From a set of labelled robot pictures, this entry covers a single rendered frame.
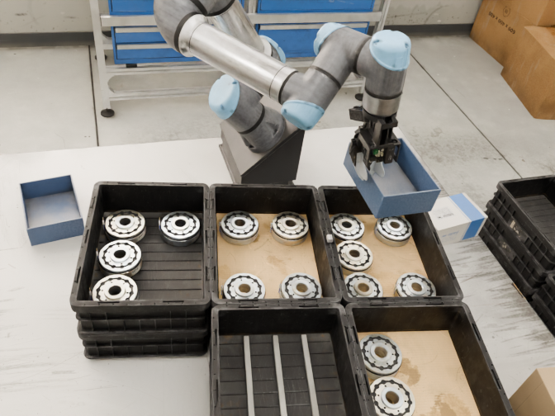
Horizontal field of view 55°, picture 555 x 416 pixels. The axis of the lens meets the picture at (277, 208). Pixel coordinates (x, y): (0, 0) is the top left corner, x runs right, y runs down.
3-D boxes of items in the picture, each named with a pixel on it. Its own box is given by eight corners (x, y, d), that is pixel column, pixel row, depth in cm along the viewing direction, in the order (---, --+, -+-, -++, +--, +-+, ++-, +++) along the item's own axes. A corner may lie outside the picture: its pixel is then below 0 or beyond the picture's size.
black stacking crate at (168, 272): (100, 213, 148) (95, 182, 140) (207, 214, 153) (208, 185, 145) (76, 337, 120) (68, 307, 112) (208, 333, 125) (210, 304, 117)
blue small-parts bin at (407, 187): (342, 163, 135) (348, 141, 130) (394, 158, 139) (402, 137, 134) (375, 219, 121) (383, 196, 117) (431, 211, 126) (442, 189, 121)
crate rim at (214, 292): (209, 189, 146) (209, 182, 144) (315, 191, 151) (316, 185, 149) (211, 310, 118) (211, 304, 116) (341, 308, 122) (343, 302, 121)
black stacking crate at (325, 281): (208, 214, 153) (210, 185, 145) (309, 215, 157) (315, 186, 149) (210, 333, 125) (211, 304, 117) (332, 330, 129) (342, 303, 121)
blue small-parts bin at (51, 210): (86, 234, 156) (83, 217, 151) (30, 246, 151) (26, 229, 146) (74, 190, 169) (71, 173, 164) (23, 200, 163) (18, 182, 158)
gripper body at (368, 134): (364, 170, 113) (372, 125, 104) (350, 145, 119) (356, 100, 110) (397, 164, 115) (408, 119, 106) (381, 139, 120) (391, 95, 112)
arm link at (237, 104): (225, 126, 167) (196, 102, 157) (249, 92, 168) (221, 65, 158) (247, 137, 159) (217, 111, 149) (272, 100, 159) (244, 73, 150)
